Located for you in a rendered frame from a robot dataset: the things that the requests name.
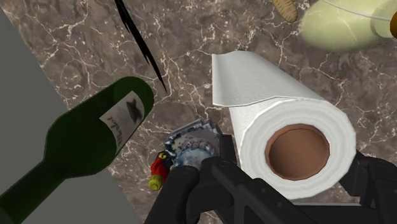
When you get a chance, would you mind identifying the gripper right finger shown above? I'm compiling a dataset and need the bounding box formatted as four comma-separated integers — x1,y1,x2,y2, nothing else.
339,150,397,224

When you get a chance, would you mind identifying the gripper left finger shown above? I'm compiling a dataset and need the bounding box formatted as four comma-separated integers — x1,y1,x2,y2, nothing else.
144,133,315,224

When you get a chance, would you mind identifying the small red yellow toy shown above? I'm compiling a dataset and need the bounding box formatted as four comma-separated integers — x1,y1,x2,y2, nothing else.
148,150,174,192

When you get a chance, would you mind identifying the blue white patterned object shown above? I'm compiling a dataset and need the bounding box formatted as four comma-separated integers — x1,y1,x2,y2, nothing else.
164,118,223,170

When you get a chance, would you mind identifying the white paper towel roll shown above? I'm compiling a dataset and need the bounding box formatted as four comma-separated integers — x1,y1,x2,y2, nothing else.
211,50,358,200

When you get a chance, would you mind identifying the dark green wine bottle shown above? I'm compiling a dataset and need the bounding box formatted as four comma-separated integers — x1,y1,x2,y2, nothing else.
0,76,155,224

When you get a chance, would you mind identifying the pale green bottle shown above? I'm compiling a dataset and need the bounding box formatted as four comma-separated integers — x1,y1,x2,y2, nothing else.
298,0,397,54

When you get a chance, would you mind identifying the brown ribbed oval object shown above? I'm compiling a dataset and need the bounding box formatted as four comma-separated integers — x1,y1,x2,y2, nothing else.
272,0,299,24

